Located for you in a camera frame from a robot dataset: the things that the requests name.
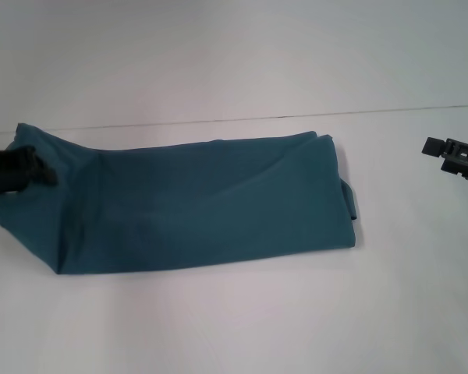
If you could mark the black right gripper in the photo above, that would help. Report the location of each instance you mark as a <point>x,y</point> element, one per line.
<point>466,161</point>

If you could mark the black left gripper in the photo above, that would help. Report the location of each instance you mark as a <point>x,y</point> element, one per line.
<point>4,171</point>

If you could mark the teal T-shirt pink FREE print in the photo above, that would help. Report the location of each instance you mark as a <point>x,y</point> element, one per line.
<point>199,195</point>

